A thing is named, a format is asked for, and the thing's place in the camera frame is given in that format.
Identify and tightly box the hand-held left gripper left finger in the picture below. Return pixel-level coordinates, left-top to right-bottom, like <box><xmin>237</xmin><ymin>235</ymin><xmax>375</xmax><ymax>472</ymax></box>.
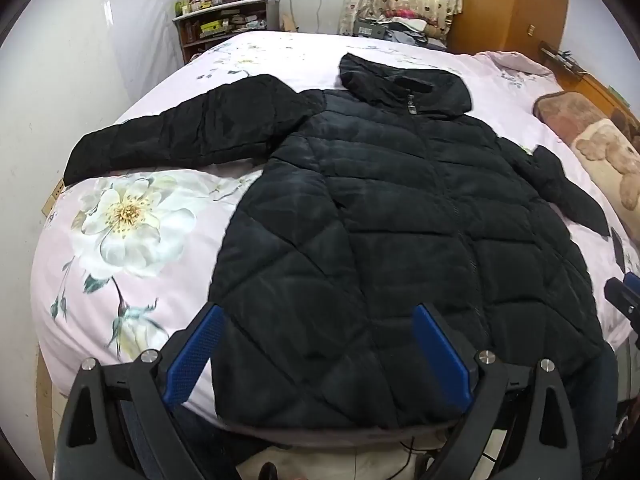
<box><xmin>54</xmin><ymin>304</ymin><xmax>236</xmax><ymax>480</ymax></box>

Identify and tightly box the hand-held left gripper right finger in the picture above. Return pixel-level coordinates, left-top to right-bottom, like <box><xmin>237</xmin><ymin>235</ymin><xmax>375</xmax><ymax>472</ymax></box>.
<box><xmin>412</xmin><ymin>302</ymin><xmax>584</xmax><ymax>480</ymax></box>

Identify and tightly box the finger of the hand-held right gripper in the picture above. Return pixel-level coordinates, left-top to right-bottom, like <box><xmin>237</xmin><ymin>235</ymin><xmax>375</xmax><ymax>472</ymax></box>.
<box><xmin>603</xmin><ymin>272</ymin><xmax>640</xmax><ymax>322</ymax></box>

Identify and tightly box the black quilted jacket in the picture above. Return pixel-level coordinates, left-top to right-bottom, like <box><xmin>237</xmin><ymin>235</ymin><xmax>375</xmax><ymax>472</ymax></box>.
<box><xmin>63</xmin><ymin>52</ymin><xmax>612</xmax><ymax>433</ymax></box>

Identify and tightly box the pile of clothes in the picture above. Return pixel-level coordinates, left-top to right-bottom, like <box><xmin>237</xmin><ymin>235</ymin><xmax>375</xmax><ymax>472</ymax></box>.
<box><xmin>352</xmin><ymin>6</ymin><xmax>451</xmax><ymax>50</ymax></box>

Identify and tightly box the brown bear print blanket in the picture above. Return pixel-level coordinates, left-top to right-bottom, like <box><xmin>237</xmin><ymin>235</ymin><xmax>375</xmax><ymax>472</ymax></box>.
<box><xmin>532</xmin><ymin>91</ymin><xmax>640</xmax><ymax>211</ymax></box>

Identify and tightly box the wooden headboard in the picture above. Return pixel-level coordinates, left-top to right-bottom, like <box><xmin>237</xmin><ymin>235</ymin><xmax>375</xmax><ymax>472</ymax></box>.
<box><xmin>539</xmin><ymin>41</ymin><xmax>640</xmax><ymax>123</ymax></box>

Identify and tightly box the bed with floral pink sheet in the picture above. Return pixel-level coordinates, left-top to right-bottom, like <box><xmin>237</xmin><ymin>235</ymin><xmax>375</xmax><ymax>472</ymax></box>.
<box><xmin>30</xmin><ymin>30</ymin><xmax>640</xmax><ymax>443</ymax></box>

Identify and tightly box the wooden wardrobe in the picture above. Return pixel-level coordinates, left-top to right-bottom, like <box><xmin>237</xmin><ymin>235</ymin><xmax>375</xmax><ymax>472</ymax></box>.
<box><xmin>446</xmin><ymin>0</ymin><xmax>572</xmax><ymax>57</ymax></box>

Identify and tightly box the wooden shelf with clutter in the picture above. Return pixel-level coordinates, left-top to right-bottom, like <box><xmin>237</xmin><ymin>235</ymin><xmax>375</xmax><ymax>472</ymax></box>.
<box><xmin>172</xmin><ymin>0</ymin><xmax>274</xmax><ymax>64</ymax></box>

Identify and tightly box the white refrigerator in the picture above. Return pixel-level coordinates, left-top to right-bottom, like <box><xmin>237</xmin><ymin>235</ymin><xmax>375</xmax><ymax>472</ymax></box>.
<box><xmin>277</xmin><ymin>0</ymin><xmax>352</xmax><ymax>36</ymax></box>

